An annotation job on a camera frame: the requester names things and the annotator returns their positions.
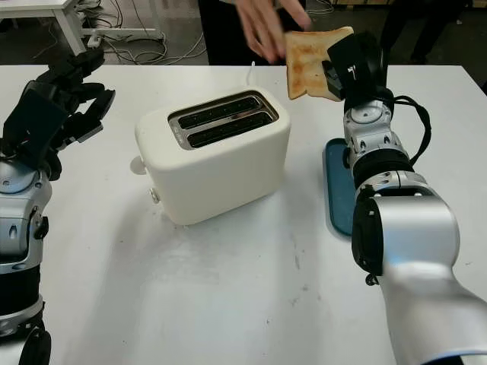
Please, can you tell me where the person bare hand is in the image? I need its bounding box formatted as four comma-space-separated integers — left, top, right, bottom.
235, 0, 313, 65

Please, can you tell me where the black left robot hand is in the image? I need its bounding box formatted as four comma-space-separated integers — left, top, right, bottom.
24, 49, 116, 182

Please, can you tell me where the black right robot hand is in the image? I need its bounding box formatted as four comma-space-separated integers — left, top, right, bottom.
321, 32, 393, 112

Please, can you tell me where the toast slice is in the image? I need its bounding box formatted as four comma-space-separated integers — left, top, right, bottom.
285, 26, 355, 102

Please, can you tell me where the person in black trousers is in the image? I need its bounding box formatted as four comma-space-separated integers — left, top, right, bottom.
197, 0, 309, 66

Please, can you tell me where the person in dark trousers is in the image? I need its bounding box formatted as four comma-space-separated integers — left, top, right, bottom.
380, 0, 468, 64

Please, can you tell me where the cream two-slot toaster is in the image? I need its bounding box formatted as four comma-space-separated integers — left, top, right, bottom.
131, 87, 292, 228

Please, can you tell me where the wooden crate stack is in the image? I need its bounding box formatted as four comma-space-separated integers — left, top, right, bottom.
330, 0, 487, 7

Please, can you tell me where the white desk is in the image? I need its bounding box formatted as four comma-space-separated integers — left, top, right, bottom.
0, 0, 157, 54

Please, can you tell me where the blue plastic tray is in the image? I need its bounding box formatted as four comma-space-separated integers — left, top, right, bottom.
323, 138, 361, 237

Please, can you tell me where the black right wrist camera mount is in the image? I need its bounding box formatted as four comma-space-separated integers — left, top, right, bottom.
326, 34, 369, 100

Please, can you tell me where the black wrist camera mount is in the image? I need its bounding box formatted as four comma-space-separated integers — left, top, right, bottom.
326, 34, 369, 100
2, 90, 65, 168

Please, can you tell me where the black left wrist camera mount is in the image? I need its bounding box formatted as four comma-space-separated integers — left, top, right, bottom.
2, 90, 65, 168

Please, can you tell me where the white toaster power cord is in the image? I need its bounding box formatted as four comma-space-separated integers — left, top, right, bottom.
246, 62, 259, 91

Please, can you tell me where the white floor cable loop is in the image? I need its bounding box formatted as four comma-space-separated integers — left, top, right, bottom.
304, 0, 336, 12

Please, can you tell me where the floor cable tangle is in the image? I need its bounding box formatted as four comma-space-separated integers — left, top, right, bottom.
78, 0, 208, 66

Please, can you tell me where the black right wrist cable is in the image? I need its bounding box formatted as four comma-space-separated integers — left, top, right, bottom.
391, 94, 434, 164

